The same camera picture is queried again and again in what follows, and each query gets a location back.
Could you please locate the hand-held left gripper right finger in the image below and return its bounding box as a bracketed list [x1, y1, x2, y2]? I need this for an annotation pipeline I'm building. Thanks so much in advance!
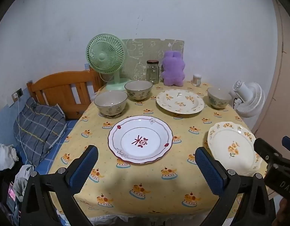
[194, 147, 276, 226]

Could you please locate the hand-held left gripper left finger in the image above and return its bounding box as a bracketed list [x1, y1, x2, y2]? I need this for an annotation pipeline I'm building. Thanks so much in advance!
[20, 145, 99, 226]

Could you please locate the cream scalloped yellow-flower plate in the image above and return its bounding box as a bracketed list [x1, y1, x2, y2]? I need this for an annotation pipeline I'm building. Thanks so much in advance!
[207, 122, 263, 176]

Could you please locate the beige floral ceramic bowl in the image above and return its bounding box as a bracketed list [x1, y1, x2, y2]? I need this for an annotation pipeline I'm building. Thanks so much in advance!
[124, 80, 153, 102]
[94, 90, 128, 116]

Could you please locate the white plate with red pattern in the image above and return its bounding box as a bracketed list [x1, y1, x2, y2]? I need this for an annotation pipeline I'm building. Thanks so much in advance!
[108, 115, 174, 165]

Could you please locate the beige bowl with blue flowers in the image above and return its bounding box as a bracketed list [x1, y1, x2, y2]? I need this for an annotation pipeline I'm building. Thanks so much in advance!
[207, 87, 232, 109]

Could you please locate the cream round yellow-flower plate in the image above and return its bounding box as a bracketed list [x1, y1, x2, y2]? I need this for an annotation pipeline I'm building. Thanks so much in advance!
[156, 89, 205, 114]

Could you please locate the yellow printed tablecloth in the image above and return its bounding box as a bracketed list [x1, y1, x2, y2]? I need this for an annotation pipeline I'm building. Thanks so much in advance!
[47, 81, 268, 226]

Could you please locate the white desk fan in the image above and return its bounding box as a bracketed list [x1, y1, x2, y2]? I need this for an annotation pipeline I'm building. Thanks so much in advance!
[230, 80, 266, 118]

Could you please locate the grey plaid pillow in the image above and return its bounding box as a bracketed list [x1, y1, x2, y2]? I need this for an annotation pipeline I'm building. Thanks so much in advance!
[13, 97, 67, 167]

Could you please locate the grey white garment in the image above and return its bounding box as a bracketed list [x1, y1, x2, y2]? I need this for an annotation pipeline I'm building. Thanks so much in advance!
[13, 165, 35, 202]

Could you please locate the beige door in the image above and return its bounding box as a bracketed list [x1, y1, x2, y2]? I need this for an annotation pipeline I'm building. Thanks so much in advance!
[253, 0, 290, 146]

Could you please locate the phone with pink screen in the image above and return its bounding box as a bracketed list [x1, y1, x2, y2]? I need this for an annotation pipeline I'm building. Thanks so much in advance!
[6, 181, 16, 208]

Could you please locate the white crumpled cloth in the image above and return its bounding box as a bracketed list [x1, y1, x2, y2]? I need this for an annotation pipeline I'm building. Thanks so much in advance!
[0, 144, 18, 171]

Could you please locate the dark clothes pile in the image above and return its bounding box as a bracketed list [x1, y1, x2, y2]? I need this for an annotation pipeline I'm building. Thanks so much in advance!
[0, 162, 25, 226]

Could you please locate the wooden headboard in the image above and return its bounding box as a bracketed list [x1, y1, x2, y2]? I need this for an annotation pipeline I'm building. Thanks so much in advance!
[27, 69, 104, 120]

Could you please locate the purple plush toy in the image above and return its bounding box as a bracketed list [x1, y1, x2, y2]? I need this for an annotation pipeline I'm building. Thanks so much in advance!
[161, 50, 185, 86]

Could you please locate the empty glass jar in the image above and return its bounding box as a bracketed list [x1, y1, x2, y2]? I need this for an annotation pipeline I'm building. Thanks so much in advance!
[146, 60, 159, 85]

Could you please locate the green desk fan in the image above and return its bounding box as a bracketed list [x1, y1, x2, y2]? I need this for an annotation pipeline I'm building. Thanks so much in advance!
[86, 34, 131, 91]

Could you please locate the green patterned board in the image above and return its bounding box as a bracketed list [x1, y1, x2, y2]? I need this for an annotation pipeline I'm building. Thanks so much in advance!
[121, 38, 185, 82]

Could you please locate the white charging cable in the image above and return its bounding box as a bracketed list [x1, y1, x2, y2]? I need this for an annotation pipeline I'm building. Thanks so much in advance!
[17, 96, 28, 165]

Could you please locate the wall socket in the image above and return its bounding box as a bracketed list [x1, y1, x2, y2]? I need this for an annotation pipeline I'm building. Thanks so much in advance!
[11, 88, 24, 99]

